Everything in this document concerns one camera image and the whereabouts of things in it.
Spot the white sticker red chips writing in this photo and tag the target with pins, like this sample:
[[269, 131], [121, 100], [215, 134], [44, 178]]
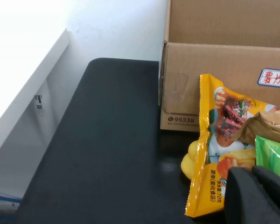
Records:
[[273, 78]]

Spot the green Lay's cucumber chips bag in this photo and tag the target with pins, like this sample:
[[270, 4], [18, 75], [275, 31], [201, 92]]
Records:
[[273, 156]]

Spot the white panel with barcode sticker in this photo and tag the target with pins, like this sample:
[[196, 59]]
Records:
[[25, 116]]

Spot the yellow rounded toy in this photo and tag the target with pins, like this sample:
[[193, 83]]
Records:
[[189, 165]]

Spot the cardboard box with chips label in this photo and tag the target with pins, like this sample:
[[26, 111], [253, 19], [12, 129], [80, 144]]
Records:
[[189, 70]]

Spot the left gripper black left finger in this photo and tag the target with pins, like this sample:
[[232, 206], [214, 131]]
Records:
[[242, 198]]

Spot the brown wrapped snack bar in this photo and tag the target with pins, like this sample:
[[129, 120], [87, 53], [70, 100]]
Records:
[[259, 130]]

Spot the large yellow chef snack bag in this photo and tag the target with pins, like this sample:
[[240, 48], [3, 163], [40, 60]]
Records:
[[214, 130]]

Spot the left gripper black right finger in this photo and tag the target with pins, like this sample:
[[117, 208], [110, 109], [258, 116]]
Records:
[[277, 196]]

